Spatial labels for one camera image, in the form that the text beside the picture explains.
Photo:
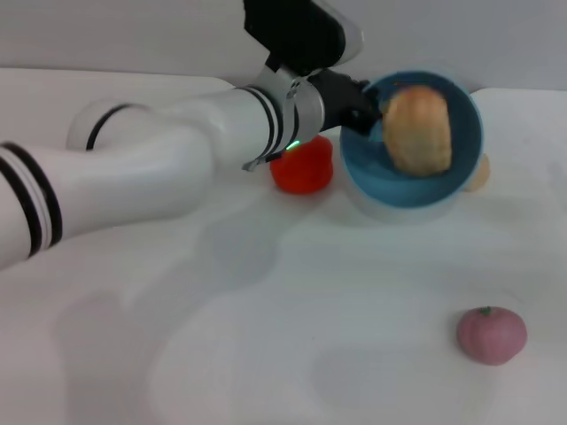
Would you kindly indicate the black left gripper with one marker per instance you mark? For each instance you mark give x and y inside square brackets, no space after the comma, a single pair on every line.
[343,97]

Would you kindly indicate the blue bowl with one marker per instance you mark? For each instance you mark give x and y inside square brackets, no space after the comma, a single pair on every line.
[398,190]

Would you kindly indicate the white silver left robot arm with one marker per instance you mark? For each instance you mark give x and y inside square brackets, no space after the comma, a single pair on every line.
[155,177]

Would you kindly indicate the red tomato toy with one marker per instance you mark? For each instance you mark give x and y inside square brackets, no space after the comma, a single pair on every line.
[301,170]

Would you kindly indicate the round beige bun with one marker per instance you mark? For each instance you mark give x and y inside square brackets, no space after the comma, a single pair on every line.
[480,177]

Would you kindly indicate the pink peach toy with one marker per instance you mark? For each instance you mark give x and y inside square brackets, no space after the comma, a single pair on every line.
[491,336]

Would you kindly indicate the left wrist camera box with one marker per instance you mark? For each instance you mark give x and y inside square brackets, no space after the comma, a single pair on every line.
[301,31]

